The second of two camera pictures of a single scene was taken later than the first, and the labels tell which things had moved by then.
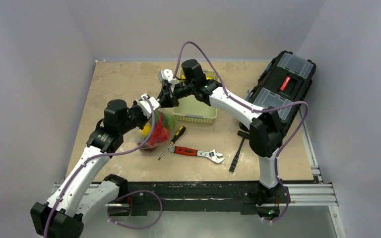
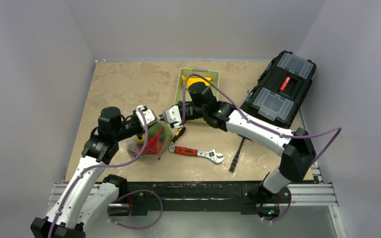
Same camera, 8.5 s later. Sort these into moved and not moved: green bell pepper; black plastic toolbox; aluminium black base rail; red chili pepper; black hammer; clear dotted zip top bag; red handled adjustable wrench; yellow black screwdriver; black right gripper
Moved: red chili pepper; clear dotted zip top bag; green bell pepper; black right gripper
Not moved: aluminium black base rail; black hammer; black plastic toolbox; yellow black screwdriver; red handled adjustable wrench
